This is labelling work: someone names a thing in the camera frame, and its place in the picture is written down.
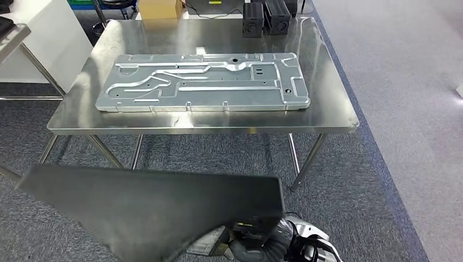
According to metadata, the black vented box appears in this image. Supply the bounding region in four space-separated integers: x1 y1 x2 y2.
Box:
241 2 265 39
263 0 293 36

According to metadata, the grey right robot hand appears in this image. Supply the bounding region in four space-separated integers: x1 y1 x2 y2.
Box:
185 222 261 262

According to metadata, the black round stool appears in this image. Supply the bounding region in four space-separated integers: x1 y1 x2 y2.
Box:
91 0 139 38

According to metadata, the white cabinet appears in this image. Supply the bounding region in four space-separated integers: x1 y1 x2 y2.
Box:
0 0 95 94

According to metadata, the large stamped metal panel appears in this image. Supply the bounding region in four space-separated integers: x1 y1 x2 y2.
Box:
94 52 312 114

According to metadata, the stainless steel workbench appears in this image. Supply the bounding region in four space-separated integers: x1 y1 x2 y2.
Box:
46 15 360 193

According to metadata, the black plastic plate frame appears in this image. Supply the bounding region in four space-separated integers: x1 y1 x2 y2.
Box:
15 163 287 262

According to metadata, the black part stack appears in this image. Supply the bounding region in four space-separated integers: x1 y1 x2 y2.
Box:
0 16 17 38

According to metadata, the stainless steel table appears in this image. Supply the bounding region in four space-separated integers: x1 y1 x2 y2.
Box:
0 22 67 103

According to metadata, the brown cardboard box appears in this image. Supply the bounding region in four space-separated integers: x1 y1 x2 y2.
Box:
136 0 184 21

